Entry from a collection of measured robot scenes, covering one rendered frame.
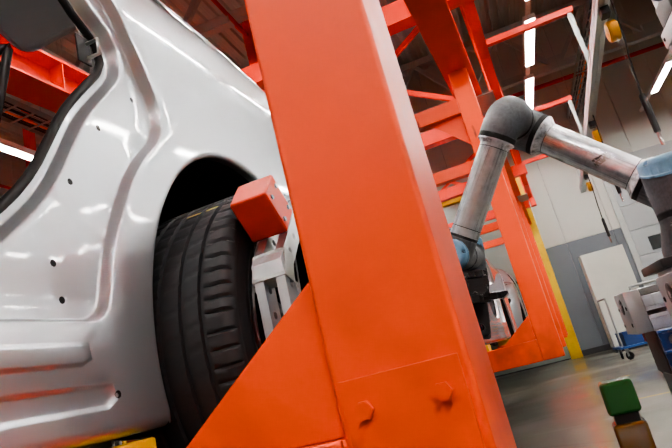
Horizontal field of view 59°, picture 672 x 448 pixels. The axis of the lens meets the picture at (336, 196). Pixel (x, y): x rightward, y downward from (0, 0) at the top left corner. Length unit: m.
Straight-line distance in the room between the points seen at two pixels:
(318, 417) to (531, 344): 4.19
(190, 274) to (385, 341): 0.49
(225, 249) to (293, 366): 0.38
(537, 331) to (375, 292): 4.20
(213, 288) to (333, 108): 0.42
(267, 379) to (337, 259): 0.17
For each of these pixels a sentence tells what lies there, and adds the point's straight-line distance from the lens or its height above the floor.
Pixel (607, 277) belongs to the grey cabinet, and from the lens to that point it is 12.74.
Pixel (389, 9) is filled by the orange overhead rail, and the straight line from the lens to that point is 4.95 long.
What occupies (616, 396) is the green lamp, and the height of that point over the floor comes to 0.64.
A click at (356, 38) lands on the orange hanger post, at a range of 0.78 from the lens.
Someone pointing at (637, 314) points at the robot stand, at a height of 0.72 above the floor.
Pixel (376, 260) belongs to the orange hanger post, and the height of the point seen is 0.86.
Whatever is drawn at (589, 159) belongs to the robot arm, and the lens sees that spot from 1.67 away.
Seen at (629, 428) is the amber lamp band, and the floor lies 0.60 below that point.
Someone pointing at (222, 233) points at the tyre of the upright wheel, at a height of 1.04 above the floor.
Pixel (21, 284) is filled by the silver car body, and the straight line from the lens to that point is 0.92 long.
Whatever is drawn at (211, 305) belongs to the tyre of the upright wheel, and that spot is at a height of 0.91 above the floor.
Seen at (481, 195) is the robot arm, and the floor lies 1.10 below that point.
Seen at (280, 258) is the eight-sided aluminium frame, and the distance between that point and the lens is 1.04.
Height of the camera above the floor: 0.74
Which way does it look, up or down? 17 degrees up
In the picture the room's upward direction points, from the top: 14 degrees counter-clockwise
